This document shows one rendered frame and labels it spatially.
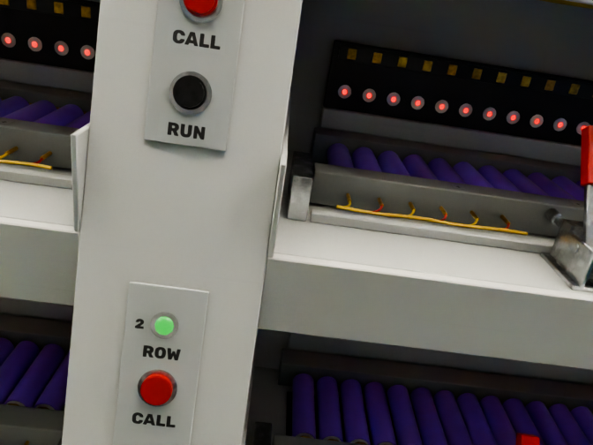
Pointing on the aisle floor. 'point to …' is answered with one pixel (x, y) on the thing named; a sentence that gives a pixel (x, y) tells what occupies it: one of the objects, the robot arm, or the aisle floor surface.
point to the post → (176, 217)
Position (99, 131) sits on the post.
